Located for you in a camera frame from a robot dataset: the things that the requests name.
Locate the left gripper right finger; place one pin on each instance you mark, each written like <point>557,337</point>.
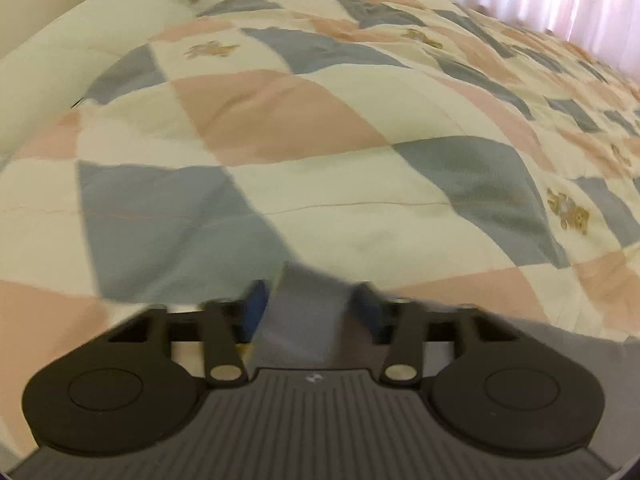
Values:
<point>484,380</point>

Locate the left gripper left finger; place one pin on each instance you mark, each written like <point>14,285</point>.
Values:
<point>144,379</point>

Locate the patchwork checkered quilt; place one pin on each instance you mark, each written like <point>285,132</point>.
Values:
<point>416,145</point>

